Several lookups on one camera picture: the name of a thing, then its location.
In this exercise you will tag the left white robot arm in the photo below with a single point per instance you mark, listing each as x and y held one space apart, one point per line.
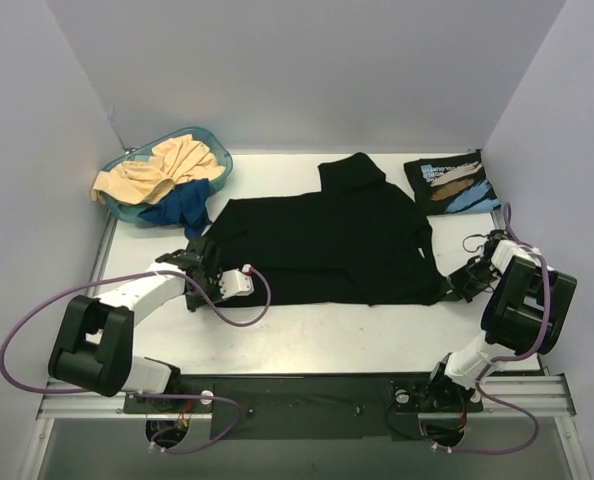
94 346

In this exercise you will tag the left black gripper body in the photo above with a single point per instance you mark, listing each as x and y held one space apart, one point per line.
203 275

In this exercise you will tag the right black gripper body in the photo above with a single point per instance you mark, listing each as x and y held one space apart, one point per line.
460 280

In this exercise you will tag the blue t shirt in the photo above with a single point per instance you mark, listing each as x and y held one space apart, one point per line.
184 206

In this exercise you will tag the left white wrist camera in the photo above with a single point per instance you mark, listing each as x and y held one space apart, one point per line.
235 283

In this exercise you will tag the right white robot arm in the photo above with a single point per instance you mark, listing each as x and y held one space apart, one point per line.
525 314

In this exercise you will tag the aluminium frame rail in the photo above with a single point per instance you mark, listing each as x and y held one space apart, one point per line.
543 396

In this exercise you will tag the folded black printed t shirt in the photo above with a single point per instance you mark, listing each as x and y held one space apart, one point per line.
452 185

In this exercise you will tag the teal plastic basket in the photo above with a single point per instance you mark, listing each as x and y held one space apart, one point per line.
129 213

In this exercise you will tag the beige t shirt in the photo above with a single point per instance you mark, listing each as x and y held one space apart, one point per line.
173 162

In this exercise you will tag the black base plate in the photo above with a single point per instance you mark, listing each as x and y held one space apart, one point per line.
315 407

